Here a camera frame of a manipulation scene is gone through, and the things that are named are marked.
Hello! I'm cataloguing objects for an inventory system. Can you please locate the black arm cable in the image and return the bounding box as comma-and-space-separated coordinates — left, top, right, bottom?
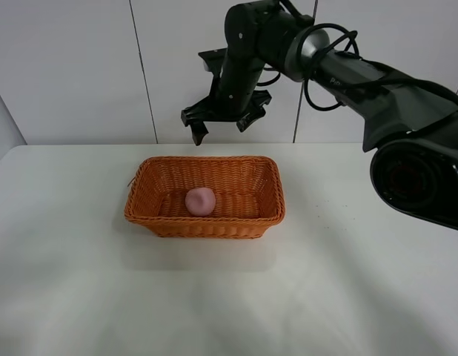
256, 22, 363, 111

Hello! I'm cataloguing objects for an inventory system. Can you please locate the orange woven wicker basket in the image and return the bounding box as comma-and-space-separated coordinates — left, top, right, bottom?
124, 156, 285, 239

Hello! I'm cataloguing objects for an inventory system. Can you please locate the pink peach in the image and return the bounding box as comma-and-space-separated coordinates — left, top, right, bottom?
185, 188, 216, 217

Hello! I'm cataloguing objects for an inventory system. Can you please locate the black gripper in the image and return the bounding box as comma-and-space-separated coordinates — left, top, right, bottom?
182, 48, 271, 145

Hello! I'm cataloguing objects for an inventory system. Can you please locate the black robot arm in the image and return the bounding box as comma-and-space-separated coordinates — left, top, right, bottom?
181, 1, 458, 230

